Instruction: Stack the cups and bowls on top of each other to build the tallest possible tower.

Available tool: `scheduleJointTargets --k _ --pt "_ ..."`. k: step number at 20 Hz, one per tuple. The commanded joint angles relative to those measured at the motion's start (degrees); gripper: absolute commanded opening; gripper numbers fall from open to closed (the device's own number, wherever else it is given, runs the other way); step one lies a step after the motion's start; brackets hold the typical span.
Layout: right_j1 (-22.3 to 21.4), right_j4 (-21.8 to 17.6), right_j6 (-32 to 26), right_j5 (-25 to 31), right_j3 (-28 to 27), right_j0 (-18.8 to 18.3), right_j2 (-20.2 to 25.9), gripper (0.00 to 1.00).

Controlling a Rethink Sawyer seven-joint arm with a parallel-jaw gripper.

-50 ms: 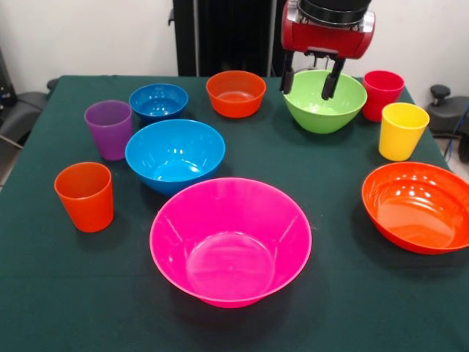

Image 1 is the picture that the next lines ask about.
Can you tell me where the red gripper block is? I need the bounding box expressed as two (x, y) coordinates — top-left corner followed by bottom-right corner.
(278, 7), (377, 101)

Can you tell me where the pink large plastic bowl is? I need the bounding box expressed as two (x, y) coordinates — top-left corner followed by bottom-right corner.
(149, 177), (314, 309)

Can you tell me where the crimson plastic cup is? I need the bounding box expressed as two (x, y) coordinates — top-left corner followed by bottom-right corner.
(362, 70), (406, 122)

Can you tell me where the orange small plastic bowl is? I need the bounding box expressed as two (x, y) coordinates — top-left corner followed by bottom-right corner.
(205, 70), (267, 119)

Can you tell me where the lemon yellow plastic cup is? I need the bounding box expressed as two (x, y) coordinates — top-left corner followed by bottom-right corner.
(378, 102), (431, 162)

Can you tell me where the dark blue small bowl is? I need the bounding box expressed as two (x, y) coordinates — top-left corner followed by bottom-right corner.
(128, 83), (189, 125)

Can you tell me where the light blue medium bowl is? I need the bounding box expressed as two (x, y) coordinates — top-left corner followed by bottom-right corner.
(125, 118), (226, 197)

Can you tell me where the orange shallow plastic bowl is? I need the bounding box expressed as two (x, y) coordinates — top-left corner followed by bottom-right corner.
(361, 161), (469, 256)

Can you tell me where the purple plastic cup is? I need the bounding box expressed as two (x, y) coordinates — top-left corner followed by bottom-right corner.
(84, 100), (133, 162)

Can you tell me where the dark green tablecloth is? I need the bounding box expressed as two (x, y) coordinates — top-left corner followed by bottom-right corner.
(0, 75), (469, 352)

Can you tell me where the orange plastic cup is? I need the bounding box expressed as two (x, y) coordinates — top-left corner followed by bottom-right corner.
(53, 161), (115, 234)

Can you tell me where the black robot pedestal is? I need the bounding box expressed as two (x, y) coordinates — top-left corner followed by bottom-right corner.
(169, 0), (290, 78)

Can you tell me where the black pedestal foot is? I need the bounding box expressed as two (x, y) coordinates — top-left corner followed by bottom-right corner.
(0, 91), (48, 147)
(424, 84), (469, 137)

